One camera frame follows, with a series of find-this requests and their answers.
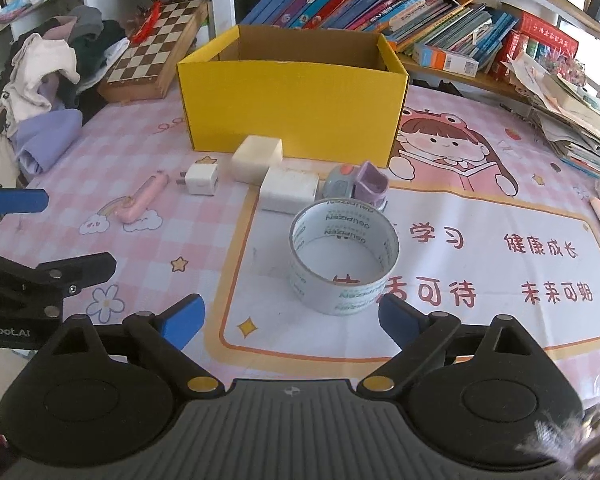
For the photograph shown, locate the orange white carton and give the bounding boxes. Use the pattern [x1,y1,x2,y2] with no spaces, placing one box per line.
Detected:
[412,42,481,78]

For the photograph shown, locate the small white plug charger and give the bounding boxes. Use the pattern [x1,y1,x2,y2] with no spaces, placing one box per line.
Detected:
[176,155,220,195]

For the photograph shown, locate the thick red book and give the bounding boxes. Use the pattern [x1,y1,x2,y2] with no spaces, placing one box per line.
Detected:
[497,12,579,79]

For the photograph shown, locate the grey garment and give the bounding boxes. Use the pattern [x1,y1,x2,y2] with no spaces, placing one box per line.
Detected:
[69,5,104,37]

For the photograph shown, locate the row of colourful books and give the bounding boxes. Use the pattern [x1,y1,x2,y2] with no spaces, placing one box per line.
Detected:
[242,0,518,61]

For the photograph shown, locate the cream rectangular block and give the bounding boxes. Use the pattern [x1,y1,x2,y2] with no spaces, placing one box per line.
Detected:
[231,135,284,187]

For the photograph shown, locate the stack of papers and books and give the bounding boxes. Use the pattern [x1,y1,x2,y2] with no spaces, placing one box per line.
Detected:
[507,52,600,179]

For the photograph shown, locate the wooden chess board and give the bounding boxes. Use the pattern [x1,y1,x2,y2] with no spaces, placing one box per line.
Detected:
[96,0,211,103]

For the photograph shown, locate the purple garment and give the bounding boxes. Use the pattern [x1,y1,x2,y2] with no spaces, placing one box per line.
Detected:
[12,109,84,176]

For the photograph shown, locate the white square charger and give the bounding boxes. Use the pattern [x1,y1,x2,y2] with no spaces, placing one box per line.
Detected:
[259,166,321,215]

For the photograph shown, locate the black garment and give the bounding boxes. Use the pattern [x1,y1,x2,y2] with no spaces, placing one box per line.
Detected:
[74,20,131,92]

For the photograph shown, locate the cream white garment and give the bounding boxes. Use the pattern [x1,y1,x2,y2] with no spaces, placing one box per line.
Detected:
[2,34,81,122]

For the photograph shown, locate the red tassel ornament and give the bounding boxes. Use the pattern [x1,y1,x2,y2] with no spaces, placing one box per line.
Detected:
[130,0,168,45]

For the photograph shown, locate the yellow cardboard box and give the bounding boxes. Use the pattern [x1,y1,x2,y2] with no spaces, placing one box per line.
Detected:
[176,25,410,168]

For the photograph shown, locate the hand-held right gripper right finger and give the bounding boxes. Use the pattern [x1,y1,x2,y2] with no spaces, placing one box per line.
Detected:
[356,294,557,403]

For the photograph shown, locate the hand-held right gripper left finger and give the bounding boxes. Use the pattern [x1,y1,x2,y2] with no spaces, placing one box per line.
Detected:
[27,294,226,402]

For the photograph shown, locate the grey purple pencil sharpener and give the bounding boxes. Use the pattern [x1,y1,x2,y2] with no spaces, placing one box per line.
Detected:
[321,161,391,211]

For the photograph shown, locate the pink printed desk mat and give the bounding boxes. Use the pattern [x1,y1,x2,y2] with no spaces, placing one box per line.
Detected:
[0,80,600,411]

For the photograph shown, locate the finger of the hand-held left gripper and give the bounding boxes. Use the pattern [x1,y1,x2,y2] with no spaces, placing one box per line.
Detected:
[0,248,117,318]
[0,183,50,216]

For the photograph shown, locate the pink pen-shaped gadget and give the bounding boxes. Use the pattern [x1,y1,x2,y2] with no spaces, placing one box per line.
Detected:
[116,172,170,224]

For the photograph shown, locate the clear printed tape roll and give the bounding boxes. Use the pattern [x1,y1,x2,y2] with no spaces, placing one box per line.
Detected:
[287,199,401,317]

